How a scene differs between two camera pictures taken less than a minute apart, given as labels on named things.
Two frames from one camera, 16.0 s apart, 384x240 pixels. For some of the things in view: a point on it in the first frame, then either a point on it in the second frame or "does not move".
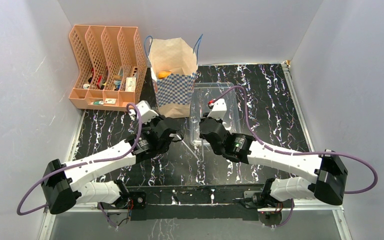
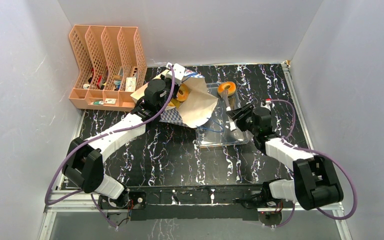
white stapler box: x=130 y=84 does not move
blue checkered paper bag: x=173 y=64 -> x=195 y=110
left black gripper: x=146 y=125 -> x=167 y=81
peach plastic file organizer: x=112 y=67 does not move
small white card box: x=110 y=101 does not move
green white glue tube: x=101 y=102 does not move
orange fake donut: x=162 y=74 -> x=231 y=90
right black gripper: x=208 y=127 -> x=243 y=115
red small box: x=98 y=82 does not move
